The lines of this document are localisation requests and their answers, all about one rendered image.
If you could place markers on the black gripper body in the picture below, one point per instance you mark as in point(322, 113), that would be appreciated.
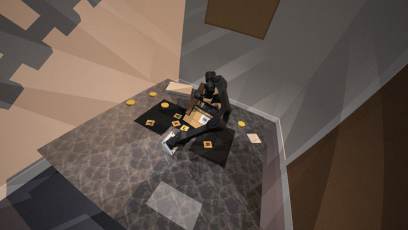
point(199, 95)

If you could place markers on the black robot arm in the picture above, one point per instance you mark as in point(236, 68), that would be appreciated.
point(215, 124)

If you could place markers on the beige flat slab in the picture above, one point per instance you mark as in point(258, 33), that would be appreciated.
point(254, 139)

